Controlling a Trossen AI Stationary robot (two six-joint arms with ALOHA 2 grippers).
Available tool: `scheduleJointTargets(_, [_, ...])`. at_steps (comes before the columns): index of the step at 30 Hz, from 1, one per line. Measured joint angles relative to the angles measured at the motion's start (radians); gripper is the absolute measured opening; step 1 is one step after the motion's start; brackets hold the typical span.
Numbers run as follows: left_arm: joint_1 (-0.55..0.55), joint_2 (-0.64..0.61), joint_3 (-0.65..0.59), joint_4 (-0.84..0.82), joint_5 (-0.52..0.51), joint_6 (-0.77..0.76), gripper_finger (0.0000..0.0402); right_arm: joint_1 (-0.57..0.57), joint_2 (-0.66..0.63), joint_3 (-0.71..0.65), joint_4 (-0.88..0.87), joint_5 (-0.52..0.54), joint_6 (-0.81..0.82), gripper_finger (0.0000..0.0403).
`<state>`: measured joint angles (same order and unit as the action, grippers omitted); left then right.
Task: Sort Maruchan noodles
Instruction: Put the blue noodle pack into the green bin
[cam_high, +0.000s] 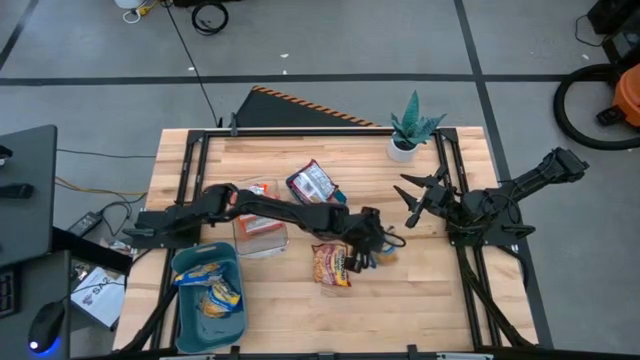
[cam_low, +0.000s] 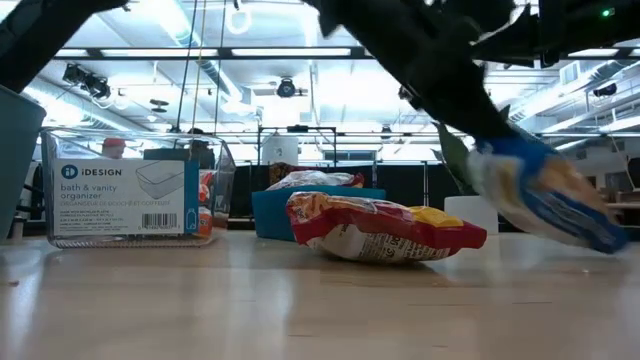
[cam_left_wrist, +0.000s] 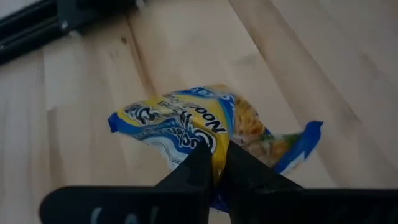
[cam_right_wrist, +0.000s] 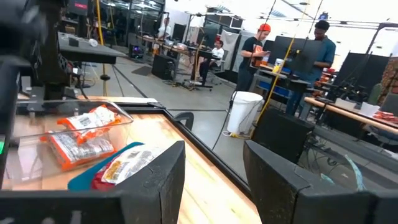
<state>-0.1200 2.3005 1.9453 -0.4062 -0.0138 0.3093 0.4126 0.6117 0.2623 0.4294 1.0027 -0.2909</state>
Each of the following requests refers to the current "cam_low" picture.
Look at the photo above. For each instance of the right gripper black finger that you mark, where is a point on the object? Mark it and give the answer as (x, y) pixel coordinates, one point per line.
(465, 105)

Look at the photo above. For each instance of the blue Maruchan noodle pack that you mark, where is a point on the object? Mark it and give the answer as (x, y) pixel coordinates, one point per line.
(550, 200)

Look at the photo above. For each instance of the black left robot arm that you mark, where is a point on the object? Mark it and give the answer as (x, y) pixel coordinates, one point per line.
(40, 35)

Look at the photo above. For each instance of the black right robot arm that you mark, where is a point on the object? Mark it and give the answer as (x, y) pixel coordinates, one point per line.
(575, 30)

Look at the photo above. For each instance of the green succulent plant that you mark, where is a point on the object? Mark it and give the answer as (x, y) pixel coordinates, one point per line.
(457, 160)

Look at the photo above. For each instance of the white plant pot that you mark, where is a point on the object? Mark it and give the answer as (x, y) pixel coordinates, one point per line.
(467, 215)

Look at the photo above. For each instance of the small blue bin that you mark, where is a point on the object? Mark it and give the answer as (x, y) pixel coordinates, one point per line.
(270, 212)

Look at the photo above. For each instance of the person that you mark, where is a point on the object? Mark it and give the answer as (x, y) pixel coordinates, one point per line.
(114, 145)

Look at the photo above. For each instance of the black ceiling spotlight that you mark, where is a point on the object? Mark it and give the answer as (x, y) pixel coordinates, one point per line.
(92, 85)

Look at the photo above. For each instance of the clear plastic organizer box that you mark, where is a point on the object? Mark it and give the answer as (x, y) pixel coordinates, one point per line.
(120, 200)

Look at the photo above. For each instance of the large teal plastic bin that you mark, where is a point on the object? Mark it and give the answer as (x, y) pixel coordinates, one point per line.
(17, 165)

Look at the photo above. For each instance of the black aluminium rig frame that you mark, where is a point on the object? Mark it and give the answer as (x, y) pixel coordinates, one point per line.
(358, 52)

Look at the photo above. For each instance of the black overhead camera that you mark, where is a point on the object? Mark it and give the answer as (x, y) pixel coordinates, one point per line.
(286, 88)

